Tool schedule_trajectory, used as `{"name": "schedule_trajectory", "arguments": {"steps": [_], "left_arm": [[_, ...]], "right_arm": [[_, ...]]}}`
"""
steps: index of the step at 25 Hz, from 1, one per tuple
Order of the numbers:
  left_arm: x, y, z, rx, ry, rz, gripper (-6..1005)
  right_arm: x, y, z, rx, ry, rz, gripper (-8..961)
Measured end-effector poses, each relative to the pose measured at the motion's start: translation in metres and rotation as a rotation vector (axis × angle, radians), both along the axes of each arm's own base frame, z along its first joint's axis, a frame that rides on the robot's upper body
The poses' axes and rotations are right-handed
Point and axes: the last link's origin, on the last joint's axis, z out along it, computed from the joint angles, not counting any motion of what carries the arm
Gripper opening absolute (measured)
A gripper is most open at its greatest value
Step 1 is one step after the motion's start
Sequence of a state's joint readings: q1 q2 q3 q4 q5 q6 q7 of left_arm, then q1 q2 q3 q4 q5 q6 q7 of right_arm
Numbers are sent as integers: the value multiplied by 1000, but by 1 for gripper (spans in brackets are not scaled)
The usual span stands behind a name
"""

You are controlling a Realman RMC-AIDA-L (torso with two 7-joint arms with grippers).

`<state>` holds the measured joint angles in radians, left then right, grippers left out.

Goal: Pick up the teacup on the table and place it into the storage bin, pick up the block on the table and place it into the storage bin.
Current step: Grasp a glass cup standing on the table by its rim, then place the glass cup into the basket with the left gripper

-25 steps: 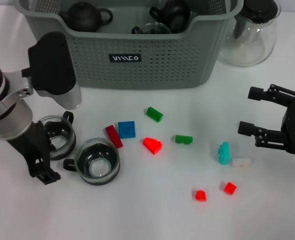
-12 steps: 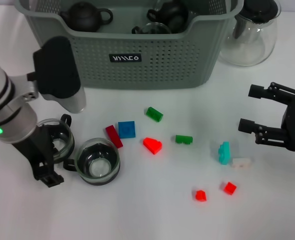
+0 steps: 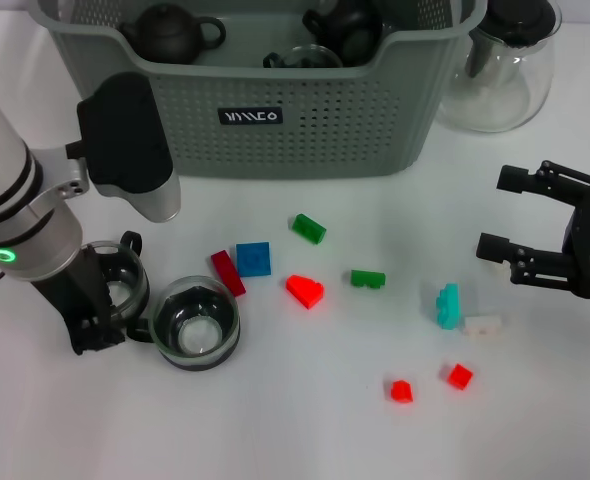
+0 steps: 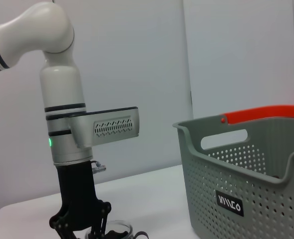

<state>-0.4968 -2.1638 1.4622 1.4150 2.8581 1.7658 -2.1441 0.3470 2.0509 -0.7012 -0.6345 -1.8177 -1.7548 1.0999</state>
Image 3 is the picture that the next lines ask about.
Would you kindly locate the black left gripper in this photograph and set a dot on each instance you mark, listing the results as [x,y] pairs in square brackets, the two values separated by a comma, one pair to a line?
[75,285]

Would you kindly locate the dark red long brick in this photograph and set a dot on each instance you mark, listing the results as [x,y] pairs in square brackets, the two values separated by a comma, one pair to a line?
[228,273]

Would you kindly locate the grey perforated storage bin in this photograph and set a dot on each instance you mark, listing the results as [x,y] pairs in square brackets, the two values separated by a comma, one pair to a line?
[300,140]

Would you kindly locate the white flat brick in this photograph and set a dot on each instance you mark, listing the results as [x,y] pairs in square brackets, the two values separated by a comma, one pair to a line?
[482,327]

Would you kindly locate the teal brick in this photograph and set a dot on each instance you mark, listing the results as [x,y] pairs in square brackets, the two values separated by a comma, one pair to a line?
[448,307]

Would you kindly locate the glass teapot black lid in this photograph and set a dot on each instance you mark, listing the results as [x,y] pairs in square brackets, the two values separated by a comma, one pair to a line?
[495,100]

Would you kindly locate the blue square brick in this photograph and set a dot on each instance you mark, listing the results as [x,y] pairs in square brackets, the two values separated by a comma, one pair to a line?
[253,260]

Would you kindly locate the small red square brick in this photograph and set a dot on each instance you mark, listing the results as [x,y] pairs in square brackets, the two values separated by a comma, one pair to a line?
[459,376]

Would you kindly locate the green notched brick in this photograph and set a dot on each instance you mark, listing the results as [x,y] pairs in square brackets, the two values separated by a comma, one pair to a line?
[368,279]

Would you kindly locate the orange-red wedge brick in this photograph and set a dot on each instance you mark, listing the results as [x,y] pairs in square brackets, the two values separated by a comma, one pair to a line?
[305,291]

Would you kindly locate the small red rounded brick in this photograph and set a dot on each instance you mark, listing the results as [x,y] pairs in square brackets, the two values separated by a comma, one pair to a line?
[401,391]

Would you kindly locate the green sloped brick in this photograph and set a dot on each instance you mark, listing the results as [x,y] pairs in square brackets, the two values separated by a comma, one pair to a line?
[308,228]

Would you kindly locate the dark clay teapot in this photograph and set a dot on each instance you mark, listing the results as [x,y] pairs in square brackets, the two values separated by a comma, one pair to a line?
[167,32]

